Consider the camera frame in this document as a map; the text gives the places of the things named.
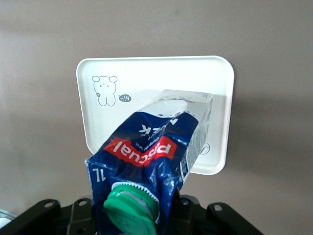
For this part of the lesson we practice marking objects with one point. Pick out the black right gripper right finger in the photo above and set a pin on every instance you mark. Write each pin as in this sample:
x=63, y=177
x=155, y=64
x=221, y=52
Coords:
x=215, y=220

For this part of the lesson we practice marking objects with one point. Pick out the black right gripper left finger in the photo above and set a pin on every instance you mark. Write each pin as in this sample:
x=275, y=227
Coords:
x=49, y=220

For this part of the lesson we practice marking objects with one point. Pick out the blue white milk carton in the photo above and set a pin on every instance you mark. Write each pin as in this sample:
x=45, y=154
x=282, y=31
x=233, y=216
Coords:
x=146, y=149

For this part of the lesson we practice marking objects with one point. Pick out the white rabbit print tray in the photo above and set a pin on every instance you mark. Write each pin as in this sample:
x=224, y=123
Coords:
x=159, y=73

